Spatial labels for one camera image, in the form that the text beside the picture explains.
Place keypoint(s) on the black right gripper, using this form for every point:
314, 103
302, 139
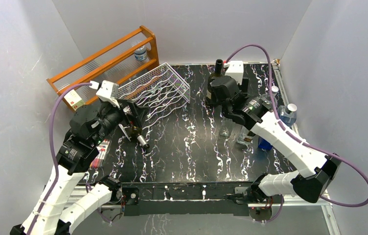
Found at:
243, 86

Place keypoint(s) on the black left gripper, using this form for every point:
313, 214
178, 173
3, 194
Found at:
139, 112

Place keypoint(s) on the dark green tall wine bottle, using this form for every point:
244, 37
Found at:
217, 77

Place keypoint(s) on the green wine bottle grey foil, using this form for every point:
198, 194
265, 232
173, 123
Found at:
136, 134

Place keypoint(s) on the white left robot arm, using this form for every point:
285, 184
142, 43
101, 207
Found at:
89, 126

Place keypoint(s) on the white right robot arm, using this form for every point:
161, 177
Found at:
314, 170

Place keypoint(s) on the round clear bottle white cap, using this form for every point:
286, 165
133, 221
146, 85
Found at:
270, 98

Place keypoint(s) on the large clear bottle white cap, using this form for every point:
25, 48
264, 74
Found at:
227, 125

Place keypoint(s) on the clear square bottle gold cap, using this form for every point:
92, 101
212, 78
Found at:
245, 136

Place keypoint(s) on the orange wooden shelf rack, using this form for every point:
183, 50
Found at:
115, 62

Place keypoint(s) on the pack of coloured markers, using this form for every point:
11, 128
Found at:
99, 160

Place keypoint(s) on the white green small box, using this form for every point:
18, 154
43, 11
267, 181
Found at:
73, 100

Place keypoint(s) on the blue white round jar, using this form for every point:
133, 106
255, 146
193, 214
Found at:
140, 54

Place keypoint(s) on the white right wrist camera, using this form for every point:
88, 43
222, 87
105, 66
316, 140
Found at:
235, 69

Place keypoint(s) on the white wire wine rack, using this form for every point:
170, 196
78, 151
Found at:
162, 89

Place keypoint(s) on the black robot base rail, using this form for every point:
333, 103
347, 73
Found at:
234, 198

